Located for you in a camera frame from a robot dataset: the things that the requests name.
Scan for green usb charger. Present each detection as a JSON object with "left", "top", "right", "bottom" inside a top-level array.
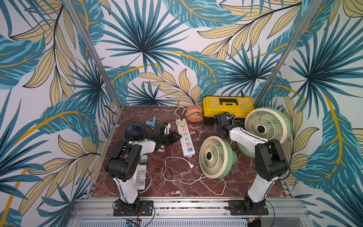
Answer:
[{"left": 140, "top": 155, "right": 148, "bottom": 165}]

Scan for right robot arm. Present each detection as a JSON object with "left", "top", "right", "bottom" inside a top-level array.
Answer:
[{"left": 214, "top": 112, "right": 289, "bottom": 205}]

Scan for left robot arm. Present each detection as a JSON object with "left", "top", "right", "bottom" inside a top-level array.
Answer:
[{"left": 105, "top": 123, "right": 182, "bottom": 205}]

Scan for navy blue mini fan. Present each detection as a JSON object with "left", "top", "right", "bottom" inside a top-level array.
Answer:
[{"left": 124, "top": 122, "right": 147, "bottom": 141}]

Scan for orange mini fan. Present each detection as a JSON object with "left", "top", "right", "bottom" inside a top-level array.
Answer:
[{"left": 185, "top": 106, "right": 203, "bottom": 124}]

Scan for small green desk fan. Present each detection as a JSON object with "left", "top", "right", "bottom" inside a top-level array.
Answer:
[{"left": 199, "top": 136, "right": 237, "bottom": 179}]

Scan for white power strip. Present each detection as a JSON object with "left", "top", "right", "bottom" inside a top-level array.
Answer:
[{"left": 177, "top": 119, "right": 195, "bottom": 158}]

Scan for white mini fan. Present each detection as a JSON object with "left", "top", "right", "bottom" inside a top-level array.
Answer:
[{"left": 133, "top": 164, "right": 147, "bottom": 191}]

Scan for large green standing fan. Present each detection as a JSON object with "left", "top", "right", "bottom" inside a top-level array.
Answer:
[{"left": 230, "top": 107, "right": 291, "bottom": 158}]

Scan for yellow black pliers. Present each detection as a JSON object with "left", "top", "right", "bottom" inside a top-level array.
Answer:
[{"left": 148, "top": 122, "right": 156, "bottom": 131}]

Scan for blue plastic faucet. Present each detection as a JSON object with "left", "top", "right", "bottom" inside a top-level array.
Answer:
[{"left": 146, "top": 116, "right": 157, "bottom": 128}]

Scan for yellow black toolbox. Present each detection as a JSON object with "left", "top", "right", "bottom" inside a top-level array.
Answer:
[{"left": 203, "top": 96, "right": 254, "bottom": 125}]

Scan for white power cable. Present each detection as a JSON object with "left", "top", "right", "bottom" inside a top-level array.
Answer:
[{"left": 163, "top": 155, "right": 227, "bottom": 196}]

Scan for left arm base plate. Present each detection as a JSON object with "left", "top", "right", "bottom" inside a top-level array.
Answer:
[{"left": 113, "top": 199, "right": 154, "bottom": 217}]

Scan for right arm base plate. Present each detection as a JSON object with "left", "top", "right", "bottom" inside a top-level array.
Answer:
[{"left": 225, "top": 200, "right": 269, "bottom": 217}]

